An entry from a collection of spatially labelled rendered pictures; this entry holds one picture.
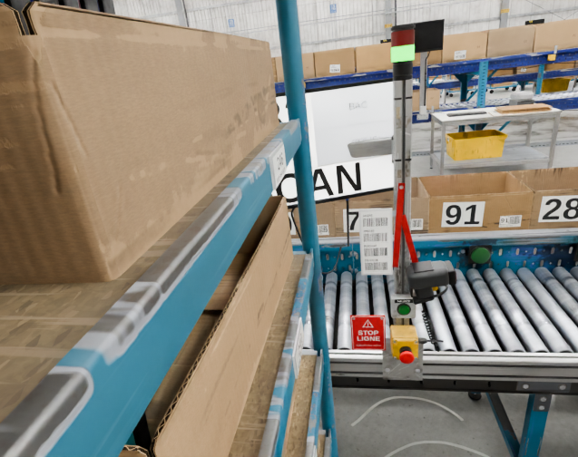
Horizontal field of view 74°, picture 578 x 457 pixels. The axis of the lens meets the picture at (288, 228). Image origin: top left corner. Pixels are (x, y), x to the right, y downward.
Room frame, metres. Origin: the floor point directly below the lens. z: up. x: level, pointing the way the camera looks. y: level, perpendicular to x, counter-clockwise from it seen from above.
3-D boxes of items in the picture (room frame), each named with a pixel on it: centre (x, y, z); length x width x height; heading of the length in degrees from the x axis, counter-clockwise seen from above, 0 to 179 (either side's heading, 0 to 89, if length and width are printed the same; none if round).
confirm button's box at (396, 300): (0.89, -0.29, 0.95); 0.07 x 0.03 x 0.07; 79
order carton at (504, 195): (1.57, -0.81, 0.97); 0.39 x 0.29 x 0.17; 79
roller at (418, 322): (1.18, -0.44, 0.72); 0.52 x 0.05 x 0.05; 169
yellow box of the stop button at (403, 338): (0.86, -0.33, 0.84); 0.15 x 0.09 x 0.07; 79
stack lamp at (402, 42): (0.93, -0.30, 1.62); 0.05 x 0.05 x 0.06
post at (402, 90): (0.92, -0.30, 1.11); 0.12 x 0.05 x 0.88; 79
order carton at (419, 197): (1.64, -0.43, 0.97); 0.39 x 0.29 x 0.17; 79
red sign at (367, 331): (0.91, -0.23, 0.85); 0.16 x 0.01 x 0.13; 79
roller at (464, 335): (1.15, -0.56, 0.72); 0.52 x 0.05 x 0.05; 169
